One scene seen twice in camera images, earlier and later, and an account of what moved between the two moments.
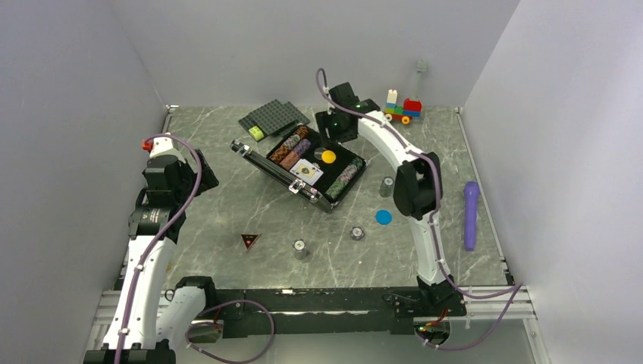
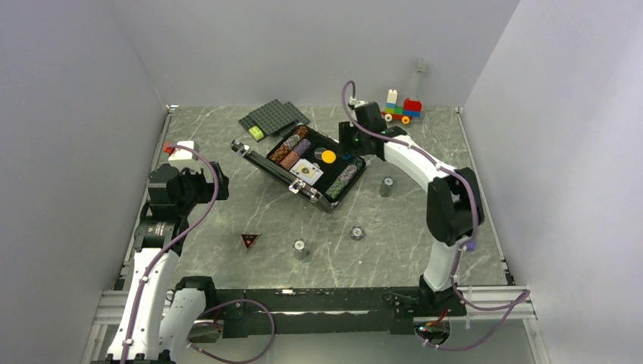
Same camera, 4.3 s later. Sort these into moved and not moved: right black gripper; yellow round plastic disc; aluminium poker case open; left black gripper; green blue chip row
Moved: right black gripper; left black gripper
Not moved: aluminium poker case open; yellow round plastic disc; green blue chip row
